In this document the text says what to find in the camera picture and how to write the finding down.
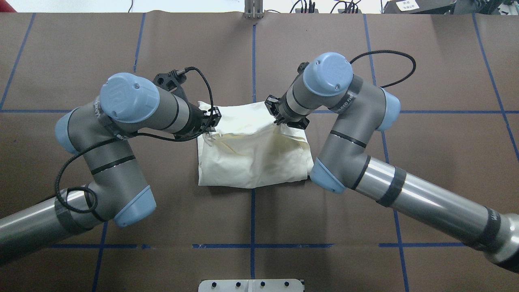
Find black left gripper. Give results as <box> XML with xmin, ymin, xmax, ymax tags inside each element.
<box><xmin>187</xmin><ymin>104</ymin><xmax>222</xmax><ymax>138</ymax></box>

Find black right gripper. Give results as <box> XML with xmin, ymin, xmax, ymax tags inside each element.
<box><xmin>264</xmin><ymin>94</ymin><xmax>309</xmax><ymax>130</ymax></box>

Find cream long-sleeve cat shirt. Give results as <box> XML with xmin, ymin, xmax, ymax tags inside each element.
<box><xmin>197</xmin><ymin>102</ymin><xmax>314</xmax><ymax>189</ymax></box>

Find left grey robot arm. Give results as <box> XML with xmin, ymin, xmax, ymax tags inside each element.
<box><xmin>1</xmin><ymin>67</ymin><xmax>222</xmax><ymax>265</ymax></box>

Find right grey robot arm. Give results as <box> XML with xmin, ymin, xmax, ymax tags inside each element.
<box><xmin>264</xmin><ymin>50</ymin><xmax>519</xmax><ymax>273</ymax></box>

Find black box with label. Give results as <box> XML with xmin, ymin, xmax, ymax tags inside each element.
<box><xmin>382</xmin><ymin>0</ymin><xmax>456</xmax><ymax>15</ymax></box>

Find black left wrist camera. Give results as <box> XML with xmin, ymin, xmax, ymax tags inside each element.
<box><xmin>152</xmin><ymin>69</ymin><xmax>188</xmax><ymax>102</ymax></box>

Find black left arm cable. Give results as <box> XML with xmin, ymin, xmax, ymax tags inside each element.
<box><xmin>55</xmin><ymin>67</ymin><xmax>215</xmax><ymax>213</ymax></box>

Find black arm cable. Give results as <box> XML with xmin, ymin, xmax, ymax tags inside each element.
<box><xmin>55</xmin><ymin>67</ymin><xmax>215</xmax><ymax>213</ymax></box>
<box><xmin>350</xmin><ymin>50</ymin><xmax>417</xmax><ymax>89</ymax></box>

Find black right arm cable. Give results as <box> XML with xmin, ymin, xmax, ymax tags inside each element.
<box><xmin>350</xmin><ymin>50</ymin><xmax>417</xmax><ymax>89</ymax></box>

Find grey camera stand post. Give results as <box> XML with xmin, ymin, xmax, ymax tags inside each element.
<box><xmin>243</xmin><ymin>0</ymin><xmax>265</xmax><ymax>19</ymax></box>

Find black background cables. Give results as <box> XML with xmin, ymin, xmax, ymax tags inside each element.
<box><xmin>290</xmin><ymin>0</ymin><xmax>361</xmax><ymax>14</ymax></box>

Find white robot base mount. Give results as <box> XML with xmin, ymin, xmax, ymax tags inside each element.
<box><xmin>198</xmin><ymin>279</ymin><xmax>305</xmax><ymax>292</ymax></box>

